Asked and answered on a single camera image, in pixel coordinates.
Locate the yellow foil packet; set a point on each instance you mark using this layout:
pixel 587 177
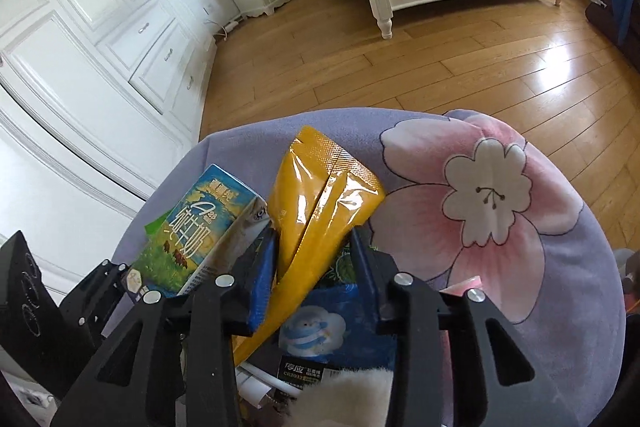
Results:
pixel 300 192

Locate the green leaf print packet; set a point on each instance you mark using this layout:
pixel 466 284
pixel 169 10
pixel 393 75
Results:
pixel 342 269

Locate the white plastic tube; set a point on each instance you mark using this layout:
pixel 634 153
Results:
pixel 260 384

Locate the blue snowman tissue packet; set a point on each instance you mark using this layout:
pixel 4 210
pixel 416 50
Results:
pixel 320 322

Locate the white power strip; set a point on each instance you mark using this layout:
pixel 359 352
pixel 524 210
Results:
pixel 229 28

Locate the black battery card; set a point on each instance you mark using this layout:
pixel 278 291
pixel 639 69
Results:
pixel 305 369

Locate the white wardrobe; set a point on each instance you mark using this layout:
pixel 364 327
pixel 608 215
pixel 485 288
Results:
pixel 75 32

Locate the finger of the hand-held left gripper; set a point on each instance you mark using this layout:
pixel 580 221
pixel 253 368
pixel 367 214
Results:
pixel 95 297

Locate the blue cloth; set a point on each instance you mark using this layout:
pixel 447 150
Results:
pixel 624 7

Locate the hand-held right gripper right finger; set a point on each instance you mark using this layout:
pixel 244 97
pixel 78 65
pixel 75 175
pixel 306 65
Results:
pixel 364 279

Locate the purple floral blanket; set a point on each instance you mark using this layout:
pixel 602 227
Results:
pixel 500 207

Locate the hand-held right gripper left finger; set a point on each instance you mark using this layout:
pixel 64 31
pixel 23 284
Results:
pixel 261 279

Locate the blue green milk carton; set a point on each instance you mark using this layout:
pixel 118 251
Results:
pixel 200 227

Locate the white fluffy cloth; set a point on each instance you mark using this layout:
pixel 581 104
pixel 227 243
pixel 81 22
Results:
pixel 345 397

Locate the pink wrapper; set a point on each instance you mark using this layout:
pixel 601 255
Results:
pixel 462 284

